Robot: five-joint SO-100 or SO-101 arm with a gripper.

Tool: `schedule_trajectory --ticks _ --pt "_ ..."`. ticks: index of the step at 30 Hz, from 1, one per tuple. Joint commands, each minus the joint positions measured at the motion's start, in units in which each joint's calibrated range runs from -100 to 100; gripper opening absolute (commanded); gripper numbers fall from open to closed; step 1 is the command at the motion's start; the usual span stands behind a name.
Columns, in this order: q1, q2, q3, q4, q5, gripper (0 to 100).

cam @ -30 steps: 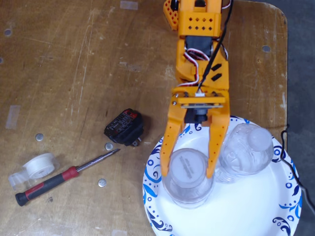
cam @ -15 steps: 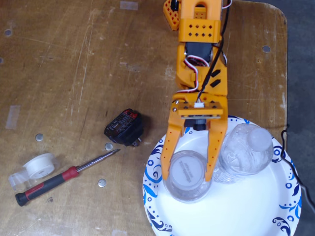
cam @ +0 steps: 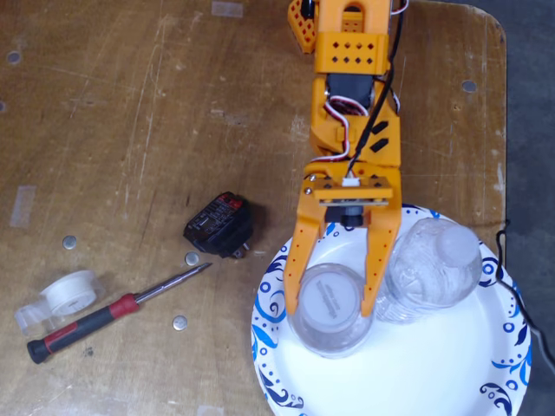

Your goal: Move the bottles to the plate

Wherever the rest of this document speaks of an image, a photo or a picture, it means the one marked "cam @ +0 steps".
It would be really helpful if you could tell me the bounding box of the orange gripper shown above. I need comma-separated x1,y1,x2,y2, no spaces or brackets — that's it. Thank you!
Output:
284,107,403,317

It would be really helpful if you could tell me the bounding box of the clear bottle with purple label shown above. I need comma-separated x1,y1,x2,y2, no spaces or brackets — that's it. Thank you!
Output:
287,262,376,360

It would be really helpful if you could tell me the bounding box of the clear bottle without label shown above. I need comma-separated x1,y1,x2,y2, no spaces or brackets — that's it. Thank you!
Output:
375,216,484,325

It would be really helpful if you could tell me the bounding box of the white paper plate blue pattern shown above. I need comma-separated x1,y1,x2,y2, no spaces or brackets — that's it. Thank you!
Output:
251,200,533,416

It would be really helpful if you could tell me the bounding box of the black power adapter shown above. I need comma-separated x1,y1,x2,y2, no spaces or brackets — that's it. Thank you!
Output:
182,191,255,260

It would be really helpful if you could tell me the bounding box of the red black screwdriver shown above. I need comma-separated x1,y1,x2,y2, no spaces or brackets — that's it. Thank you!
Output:
26,262,212,364

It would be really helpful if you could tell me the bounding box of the white tape roll clear dispenser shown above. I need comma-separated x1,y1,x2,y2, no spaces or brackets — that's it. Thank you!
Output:
14,270,105,337

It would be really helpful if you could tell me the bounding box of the wrist camera on orange mount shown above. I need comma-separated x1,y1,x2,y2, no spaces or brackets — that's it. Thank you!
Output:
312,175,395,229

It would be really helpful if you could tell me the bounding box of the white red servo wire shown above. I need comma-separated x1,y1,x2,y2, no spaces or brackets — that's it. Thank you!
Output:
323,0,412,164

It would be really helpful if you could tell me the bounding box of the thin black camera cable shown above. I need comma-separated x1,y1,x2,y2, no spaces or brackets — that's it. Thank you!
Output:
346,0,407,181

